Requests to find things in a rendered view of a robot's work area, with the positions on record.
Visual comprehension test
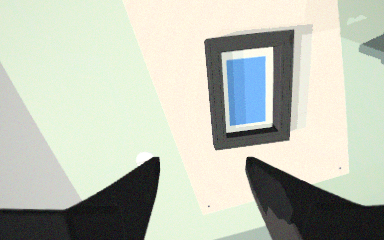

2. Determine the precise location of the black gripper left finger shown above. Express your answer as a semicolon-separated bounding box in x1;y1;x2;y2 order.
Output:
0;157;160;240

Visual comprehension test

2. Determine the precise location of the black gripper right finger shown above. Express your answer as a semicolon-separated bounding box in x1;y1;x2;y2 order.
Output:
245;157;384;240

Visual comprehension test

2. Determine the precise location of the dark grey picture frame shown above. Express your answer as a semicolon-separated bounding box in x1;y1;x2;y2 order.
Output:
204;30;294;151

